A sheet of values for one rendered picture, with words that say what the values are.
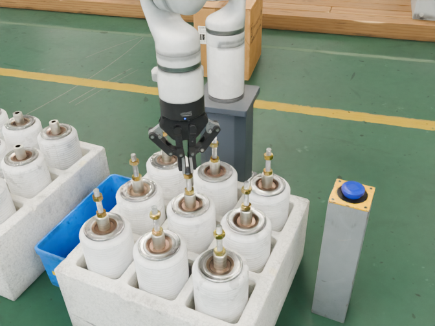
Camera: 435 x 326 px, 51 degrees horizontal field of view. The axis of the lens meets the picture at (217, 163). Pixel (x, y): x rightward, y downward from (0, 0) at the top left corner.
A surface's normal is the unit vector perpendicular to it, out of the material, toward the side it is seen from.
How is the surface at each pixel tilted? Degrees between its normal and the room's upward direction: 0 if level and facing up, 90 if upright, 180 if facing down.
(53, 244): 88
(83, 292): 90
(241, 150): 90
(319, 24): 90
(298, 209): 0
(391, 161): 0
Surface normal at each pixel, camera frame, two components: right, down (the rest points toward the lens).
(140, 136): -0.03, -0.82
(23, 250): 0.91, 0.22
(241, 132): 0.46, 0.50
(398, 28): -0.30, 0.55
